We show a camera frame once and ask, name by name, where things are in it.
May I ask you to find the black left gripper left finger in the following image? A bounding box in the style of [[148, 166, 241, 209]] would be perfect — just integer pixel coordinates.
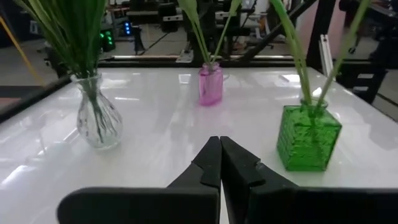
[[57, 136, 223, 224]]

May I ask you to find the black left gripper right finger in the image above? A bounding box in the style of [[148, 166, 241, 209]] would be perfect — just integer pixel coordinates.
[[220, 136, 398, 224]]

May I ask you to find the pink ribbed glass vase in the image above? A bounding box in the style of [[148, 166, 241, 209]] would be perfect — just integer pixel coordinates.
[[198, 62, 225, 108]]

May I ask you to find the white artificial tulip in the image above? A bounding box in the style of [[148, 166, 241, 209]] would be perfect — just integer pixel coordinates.
[[269, 0, 313, 107], [315, 0, 372, 108]]

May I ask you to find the dark purple artificial tulip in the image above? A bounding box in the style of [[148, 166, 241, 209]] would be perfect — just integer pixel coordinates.
[[178, 0, 213, 68], [213, 0, 243, 67]]

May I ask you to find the green square glass vase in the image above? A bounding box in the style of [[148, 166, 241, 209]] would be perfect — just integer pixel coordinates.
[[276, 98, 343, 173]]

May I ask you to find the clear fluted glass vase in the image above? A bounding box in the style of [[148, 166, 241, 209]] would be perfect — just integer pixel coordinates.
[[70, 72, 124, 151]]

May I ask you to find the black computer tower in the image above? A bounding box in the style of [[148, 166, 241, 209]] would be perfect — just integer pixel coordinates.
[[99, 28, 117, 54]]

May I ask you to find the yellow hanging cable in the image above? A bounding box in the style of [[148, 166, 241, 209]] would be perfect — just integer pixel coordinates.
[[0, 14, 48, 88]]

